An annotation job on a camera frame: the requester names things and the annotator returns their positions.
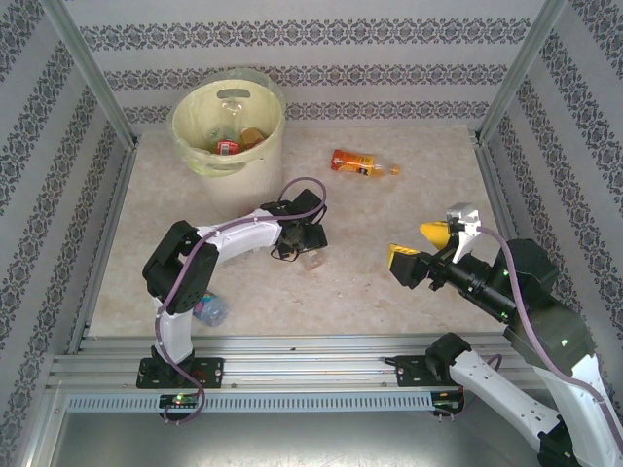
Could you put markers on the aluminium frame post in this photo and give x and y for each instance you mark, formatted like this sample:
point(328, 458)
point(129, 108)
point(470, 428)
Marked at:
point(516, 73)
point(92, 73)

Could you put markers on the grey sheet metal panel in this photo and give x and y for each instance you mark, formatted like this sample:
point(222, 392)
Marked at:
point(311, 442)

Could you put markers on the blue cap colourful label bottle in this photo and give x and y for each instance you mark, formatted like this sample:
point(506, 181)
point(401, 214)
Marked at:
point(214, 311)

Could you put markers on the orange juice bottle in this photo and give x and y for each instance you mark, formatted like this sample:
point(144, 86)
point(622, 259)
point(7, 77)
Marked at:
point(350, 160)

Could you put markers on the cream plastic bin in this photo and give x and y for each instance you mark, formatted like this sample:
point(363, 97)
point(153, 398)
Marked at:
point(243, 180)

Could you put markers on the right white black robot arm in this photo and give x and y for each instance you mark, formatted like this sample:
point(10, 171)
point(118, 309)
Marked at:
point(487, 384)

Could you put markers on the yellow-green bin liner bag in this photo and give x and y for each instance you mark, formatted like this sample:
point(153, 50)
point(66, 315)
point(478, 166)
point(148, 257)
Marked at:
point(194, 163)

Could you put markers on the red label bottle red cap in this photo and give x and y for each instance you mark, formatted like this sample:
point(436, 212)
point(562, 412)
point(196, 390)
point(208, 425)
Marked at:
point(229, 147)

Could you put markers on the clear bottle white cap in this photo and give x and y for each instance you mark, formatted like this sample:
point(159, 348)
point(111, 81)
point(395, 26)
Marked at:
point(312, 262)

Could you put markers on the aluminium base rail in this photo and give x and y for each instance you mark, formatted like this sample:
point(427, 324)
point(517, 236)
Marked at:
point(311, 362)

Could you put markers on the small circuit board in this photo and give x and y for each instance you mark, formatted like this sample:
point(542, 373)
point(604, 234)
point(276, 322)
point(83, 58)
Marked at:
point(180, 400)
point(448, 403)

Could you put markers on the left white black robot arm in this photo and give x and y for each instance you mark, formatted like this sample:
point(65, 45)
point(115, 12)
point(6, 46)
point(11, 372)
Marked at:
point(243, 233)

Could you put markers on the clear bottle green neck band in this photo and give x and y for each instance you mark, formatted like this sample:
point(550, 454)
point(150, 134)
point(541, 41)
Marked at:
point(232, 111)

